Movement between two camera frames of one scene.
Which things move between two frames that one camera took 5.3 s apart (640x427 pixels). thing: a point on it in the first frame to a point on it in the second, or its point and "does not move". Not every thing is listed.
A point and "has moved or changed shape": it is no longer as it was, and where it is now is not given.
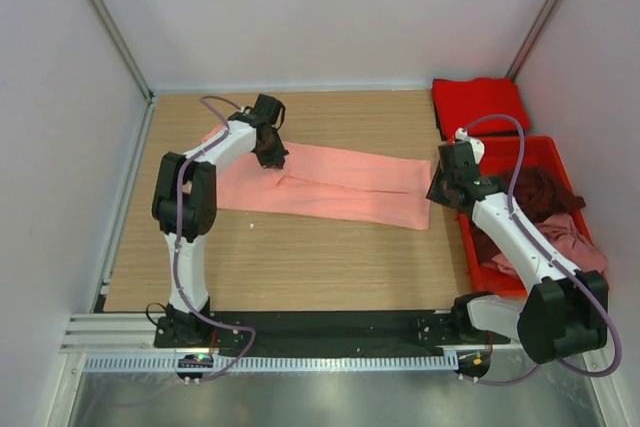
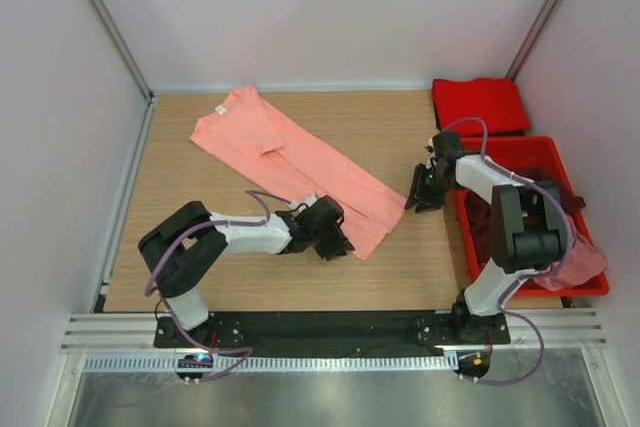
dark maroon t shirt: x=536 y=194 does not move
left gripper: x=276 y=159 to x=338 y=247
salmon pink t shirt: x=329 y=183 has moved or changed shape
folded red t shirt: x=459 y=102 does not move
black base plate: x=321 y=331 does not move
